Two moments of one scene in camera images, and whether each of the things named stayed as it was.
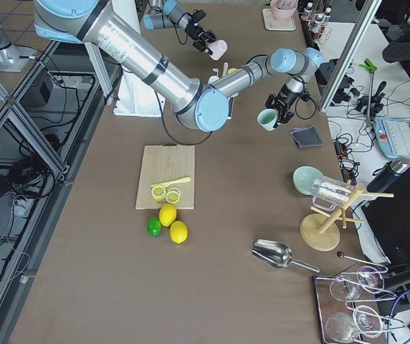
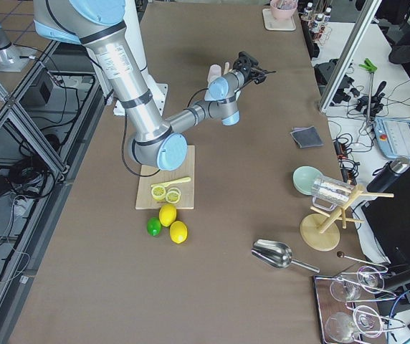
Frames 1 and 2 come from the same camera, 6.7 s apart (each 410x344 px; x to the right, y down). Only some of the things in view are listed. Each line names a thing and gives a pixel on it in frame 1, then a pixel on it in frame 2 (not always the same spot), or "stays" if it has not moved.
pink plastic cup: x=218 y=47 -> x=214 y=72
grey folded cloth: x=307 y=137 stays
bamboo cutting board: x=164 y=163 stays
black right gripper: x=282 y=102 -> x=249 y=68
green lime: x=153 y=226 stays
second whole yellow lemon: x=178 y=231 stays
